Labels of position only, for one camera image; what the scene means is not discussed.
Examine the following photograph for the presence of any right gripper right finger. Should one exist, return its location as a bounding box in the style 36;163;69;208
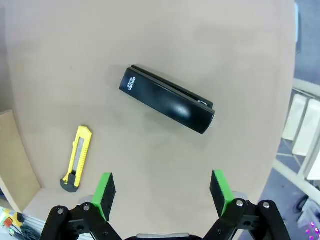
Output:
203;169;292;240

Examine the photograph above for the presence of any black caster wheel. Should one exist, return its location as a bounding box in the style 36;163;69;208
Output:
296;196;309;211

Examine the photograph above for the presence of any aluminium profile rail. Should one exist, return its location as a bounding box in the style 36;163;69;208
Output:
21;211;49;236

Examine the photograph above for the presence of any yellow utility knife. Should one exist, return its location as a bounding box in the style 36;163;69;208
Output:
59;125;93;193

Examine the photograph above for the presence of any yellow emergency stop box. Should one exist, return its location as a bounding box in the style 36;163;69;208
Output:
4;209;25;229

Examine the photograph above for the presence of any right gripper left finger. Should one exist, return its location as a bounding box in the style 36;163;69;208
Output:
42;172;123;240

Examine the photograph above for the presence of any black stapler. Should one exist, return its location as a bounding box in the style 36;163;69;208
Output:
118;64;216;135

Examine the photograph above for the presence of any brown cardboard box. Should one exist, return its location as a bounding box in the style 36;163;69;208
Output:
0;109;42;213

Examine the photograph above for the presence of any black cable bundle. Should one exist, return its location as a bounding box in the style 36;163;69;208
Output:
9;223;44;240

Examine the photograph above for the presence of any white metal frame rack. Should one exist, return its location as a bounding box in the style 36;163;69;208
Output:
271;78;320;208

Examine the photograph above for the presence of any device with pink lights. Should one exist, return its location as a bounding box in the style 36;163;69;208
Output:
302;219;320;240

